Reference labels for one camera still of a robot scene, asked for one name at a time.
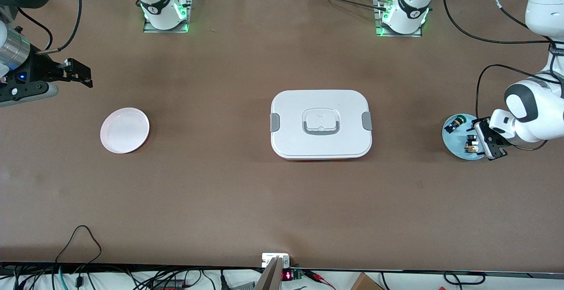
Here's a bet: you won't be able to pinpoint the brown cardboard box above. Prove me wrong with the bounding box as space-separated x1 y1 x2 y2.
350 272 385 290

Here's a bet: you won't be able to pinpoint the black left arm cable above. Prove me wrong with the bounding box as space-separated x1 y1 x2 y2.
441 0 553 45
486 0 553 41

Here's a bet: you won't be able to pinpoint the white lunch box grey latches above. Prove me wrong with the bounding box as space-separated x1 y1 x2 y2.
270 89 373 162

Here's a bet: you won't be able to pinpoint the long black right arm cable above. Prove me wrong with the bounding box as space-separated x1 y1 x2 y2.
37 0 84 55

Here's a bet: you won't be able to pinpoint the black left gripper cable loop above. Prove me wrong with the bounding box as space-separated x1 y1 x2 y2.
475 63 564 121

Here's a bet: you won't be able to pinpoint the red black clip leads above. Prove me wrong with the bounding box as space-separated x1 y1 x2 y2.
304 270 336 289

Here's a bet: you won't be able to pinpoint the short black right arm cable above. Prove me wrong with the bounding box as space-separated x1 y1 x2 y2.
17 9 55 52

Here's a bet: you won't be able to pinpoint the black flat-looped cable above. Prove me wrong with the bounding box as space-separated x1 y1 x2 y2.
443 271 486 287

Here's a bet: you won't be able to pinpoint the grey aluminium post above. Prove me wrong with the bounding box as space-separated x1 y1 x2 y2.
253 257 285 290

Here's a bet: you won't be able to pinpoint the white mounting bracket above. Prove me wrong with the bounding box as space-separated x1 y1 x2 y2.
261 253 291 268

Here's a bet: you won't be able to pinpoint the pink round plate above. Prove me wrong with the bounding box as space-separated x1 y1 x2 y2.
100 107 150 154

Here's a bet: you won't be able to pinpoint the light blue round plate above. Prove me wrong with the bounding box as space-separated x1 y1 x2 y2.
442 113 486 161

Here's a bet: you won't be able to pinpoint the green push button switch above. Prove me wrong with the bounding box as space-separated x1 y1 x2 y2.
444 115 468 134

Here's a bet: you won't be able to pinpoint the black looped cable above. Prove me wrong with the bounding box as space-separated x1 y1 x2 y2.
54 225 103 268

